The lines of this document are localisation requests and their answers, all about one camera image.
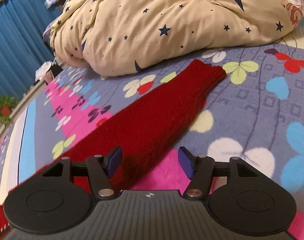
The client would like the potted green plant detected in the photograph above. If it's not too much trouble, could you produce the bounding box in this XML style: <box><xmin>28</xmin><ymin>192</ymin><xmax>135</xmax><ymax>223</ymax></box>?
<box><xmin>0</xmin><ymin>95</ymin><xmax>18</xmax><ymax>127</ymax></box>

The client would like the dark hanging garment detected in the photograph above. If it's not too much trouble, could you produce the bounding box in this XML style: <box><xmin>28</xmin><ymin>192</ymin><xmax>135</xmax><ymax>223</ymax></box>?
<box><xmin>46</xmin><ymin>64</ymin><xmax>64</xmax><ymax>83</ymax></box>

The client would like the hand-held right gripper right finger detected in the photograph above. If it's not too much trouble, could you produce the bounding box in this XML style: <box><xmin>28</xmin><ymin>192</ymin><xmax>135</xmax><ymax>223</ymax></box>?
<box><xmin>178</xmin><ymin>146</ymin><xmax>272</xmax><ymax>200</ymax></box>

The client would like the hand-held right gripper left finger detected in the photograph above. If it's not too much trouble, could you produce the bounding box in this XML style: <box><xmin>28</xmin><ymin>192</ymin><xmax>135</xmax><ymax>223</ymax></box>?
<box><xmin>33</xmin><ymin>146</ymin><xmax>124</xmax><ymax>200</ymax></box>

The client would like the white clothes pile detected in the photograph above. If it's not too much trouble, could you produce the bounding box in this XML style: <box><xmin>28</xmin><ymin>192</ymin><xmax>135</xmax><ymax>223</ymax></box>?
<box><xmin>35</xmin><ymin>61</ymin><xmax>52</xmax><ymax>82</ymax></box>

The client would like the red knit sweater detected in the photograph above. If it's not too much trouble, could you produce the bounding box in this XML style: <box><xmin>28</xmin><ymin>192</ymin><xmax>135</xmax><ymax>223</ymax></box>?
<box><xmin>0</xmin><ymin>59</ymin><xmax>227</xmax><ymax>239</ymax></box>

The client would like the cream star print duvet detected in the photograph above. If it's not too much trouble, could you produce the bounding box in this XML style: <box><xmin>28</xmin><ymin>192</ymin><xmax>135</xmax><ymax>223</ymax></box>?
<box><xmin>49</xmin><ymin>0</ymin><xmax>304</xmax><ymax>77</ymax></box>

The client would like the white window sill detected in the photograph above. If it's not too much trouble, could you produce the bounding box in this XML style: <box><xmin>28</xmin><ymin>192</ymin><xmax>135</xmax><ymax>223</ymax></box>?
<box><xmin>0</xmin><ymin>79</ymin><xmax>52</xmax><ymax>137</ymax></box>

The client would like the blue curtain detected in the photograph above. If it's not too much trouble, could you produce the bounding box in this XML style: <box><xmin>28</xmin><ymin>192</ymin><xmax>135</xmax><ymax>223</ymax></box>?
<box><xmin>0</xmin><ymin>0</ymin><xmax>55</xmax><ymax>105</ymax></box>

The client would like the floral striped bed blanket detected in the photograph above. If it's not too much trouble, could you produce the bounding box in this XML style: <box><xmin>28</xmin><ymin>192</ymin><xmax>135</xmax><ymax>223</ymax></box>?
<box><xmin>0</xmin><ymin>12</ymin><xmax>304</xmax><ymax>240</ymax></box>

